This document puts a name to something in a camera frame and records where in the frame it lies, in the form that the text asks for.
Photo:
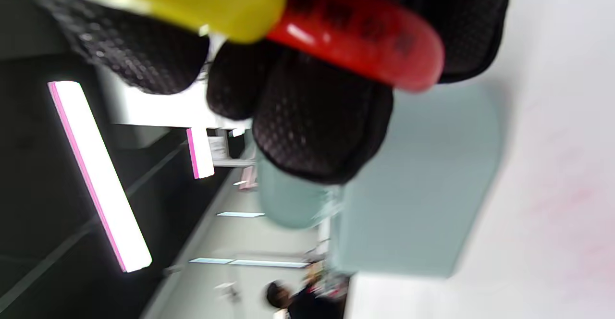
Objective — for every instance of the short ceiling light bar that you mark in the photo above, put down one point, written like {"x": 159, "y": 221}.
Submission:
{"x": 202, "y": 153}

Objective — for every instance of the yellow and red scissors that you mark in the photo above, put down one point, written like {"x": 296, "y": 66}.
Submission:
{"x": 240, "y": 6}

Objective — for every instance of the person's right hand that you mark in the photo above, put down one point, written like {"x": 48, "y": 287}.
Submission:
{"x": 317, "y": 127}

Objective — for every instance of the mint green lidded box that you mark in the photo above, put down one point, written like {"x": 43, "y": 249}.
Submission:
{"x": 423, "y": 189}

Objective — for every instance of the long ceiling light bar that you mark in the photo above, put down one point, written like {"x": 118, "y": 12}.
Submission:
{"x": 101, "y": 175}

